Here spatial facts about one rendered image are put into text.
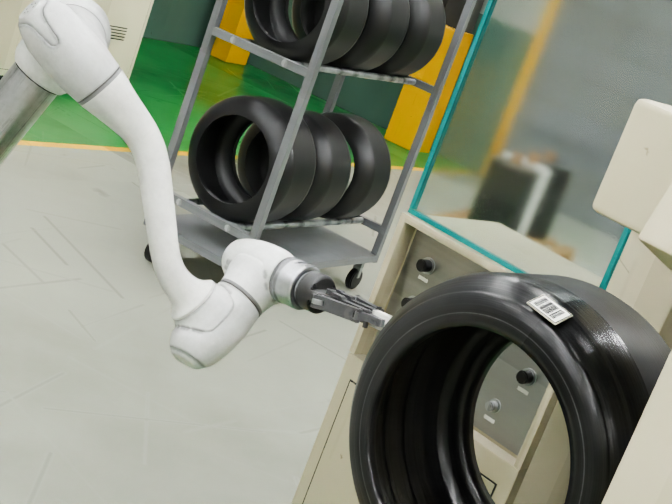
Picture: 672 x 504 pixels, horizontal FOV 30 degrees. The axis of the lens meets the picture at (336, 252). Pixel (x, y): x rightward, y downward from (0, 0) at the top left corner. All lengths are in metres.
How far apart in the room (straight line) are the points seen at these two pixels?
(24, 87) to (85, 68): 0.22
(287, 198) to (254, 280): 3.45
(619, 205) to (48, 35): 1.12
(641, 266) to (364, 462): 0.59
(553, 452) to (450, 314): 0.45
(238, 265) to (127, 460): 1.89
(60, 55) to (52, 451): 2.07
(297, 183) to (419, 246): 2.87
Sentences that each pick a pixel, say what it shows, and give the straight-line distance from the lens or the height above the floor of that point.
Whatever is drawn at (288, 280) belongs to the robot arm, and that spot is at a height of 1.21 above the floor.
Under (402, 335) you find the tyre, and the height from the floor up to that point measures 1.27.
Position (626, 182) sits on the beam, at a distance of 1.55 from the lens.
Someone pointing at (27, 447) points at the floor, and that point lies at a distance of 4.10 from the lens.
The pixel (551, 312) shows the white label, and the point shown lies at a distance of 1.90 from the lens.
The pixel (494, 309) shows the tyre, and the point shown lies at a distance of 1.94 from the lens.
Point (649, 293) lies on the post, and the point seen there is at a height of 1.45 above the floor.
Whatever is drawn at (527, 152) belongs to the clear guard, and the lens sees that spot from 2.79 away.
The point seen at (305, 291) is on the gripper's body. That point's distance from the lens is 2.30.
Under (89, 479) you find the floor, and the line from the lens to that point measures 4.02.
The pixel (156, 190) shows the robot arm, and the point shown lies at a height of 1.29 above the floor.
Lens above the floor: 1.87
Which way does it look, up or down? 15 degrees down
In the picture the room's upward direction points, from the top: 20 degrees clockwise
